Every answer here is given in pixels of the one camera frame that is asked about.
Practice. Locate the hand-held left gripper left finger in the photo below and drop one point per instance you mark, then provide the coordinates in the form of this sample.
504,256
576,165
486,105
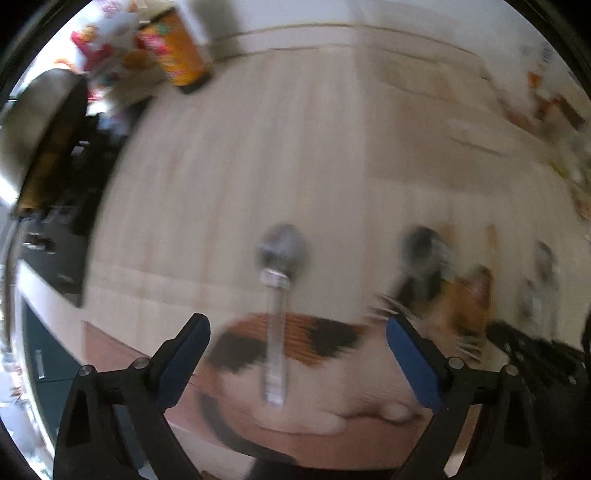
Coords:
178,369

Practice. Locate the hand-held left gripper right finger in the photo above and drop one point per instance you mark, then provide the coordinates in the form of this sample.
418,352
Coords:
413,357

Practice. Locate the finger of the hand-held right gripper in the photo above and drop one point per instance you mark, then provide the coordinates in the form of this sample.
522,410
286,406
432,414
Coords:
521,346

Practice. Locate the orange brown object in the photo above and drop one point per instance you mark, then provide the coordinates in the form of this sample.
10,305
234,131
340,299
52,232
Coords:
471,300

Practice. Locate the silver metal utensil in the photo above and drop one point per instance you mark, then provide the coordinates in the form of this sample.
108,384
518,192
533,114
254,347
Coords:
540,272

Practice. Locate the blurred colourful clutter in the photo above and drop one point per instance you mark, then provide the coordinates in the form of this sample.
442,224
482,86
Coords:
554,106

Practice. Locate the grey round pot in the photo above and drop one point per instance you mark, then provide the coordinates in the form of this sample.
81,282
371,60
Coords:
34,129

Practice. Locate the orange snack canister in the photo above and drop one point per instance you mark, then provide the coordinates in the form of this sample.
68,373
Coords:
180,50

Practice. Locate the colourful snack bags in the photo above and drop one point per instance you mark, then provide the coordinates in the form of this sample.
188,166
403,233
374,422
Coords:
111,41

